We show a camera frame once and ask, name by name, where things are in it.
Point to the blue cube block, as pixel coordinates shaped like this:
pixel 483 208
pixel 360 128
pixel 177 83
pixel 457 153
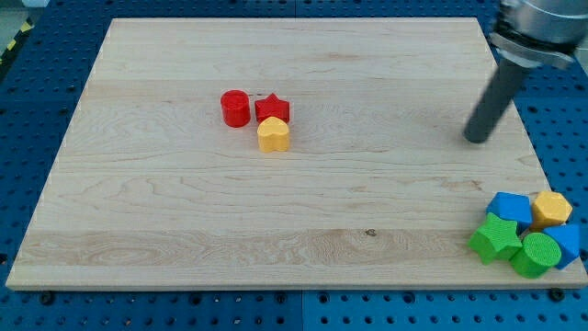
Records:
pixel 512 207

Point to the yellow hexagon block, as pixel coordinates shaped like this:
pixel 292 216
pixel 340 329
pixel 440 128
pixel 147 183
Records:
pixel 549 209

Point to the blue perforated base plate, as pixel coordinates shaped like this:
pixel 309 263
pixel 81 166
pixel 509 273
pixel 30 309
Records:
pixel 38 96

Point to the dark grey pointer rod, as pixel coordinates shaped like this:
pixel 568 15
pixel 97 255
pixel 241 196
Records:
pixel 497 95

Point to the green star block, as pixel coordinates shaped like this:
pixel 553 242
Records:
pixel 495 239

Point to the red star block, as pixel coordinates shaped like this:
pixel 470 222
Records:
pixel 272 106

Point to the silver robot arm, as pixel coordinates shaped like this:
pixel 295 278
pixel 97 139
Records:
pixel 531 33

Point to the light wooden board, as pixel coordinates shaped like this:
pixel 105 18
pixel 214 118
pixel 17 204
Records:
pixel 152 191

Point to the blue triangular block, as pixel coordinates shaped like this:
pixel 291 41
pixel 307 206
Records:
pixel 568 239

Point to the yellow heart block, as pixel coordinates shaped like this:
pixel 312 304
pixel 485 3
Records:
pixel 273 135

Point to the red cylinder block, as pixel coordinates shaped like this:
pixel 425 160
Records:
pixel 235 108

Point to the green cylinder block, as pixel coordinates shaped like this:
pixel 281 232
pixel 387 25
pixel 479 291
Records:
pixel 539 254

